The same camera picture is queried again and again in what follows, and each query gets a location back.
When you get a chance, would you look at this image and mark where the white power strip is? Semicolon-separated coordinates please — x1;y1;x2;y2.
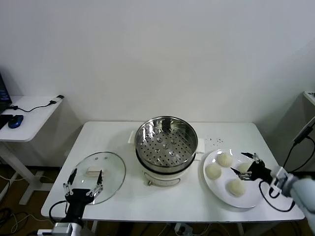
174;222;194;234

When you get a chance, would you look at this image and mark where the large white plate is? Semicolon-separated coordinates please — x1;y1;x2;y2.
203;148;268;209

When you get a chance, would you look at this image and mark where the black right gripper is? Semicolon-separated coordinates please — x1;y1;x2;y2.
230;151;273;184

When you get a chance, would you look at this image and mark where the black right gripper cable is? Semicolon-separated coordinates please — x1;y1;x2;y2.
258;179;296;212

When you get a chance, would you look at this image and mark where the white steamed baozi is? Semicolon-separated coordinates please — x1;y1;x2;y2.
205;164;222;180
226;179;246;197
237;162;252;174
216;152;233;168

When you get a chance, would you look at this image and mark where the stainless steel steamer basket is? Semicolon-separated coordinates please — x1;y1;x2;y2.
127;116;206;173

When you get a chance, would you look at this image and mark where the blue computer mouse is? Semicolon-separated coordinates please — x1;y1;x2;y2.
7;115;25;129

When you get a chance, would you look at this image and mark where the black laptop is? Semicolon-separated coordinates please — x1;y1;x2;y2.
0;72;13;130

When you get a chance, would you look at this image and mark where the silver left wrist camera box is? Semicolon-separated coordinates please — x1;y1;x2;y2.
37;222;82;236

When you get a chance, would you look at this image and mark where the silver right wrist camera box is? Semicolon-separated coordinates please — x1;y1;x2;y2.
269;166;290;198

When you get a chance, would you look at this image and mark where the white desk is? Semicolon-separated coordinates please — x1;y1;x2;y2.
302;90;315;109

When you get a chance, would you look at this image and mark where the black power adapter cable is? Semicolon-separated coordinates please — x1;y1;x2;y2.
282;121;315;173

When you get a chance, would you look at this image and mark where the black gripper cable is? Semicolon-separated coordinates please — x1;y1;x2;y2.
258;179;296;212
48;200;71;224

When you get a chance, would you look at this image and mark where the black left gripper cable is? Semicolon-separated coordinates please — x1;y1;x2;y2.
48;200;71;224

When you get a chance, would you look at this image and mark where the oval glass pot lid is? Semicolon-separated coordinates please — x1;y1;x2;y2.
68;151;126;205

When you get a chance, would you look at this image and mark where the cream electric cooker base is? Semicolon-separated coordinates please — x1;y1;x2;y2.
135;152;197;187

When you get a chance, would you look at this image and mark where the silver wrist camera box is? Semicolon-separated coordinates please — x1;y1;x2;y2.
269;166;290;198
37;222;82;236

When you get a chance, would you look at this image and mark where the white side table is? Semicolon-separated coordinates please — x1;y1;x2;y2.
0;95;65;205

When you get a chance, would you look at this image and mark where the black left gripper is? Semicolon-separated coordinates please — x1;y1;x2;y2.
63;168;104;223

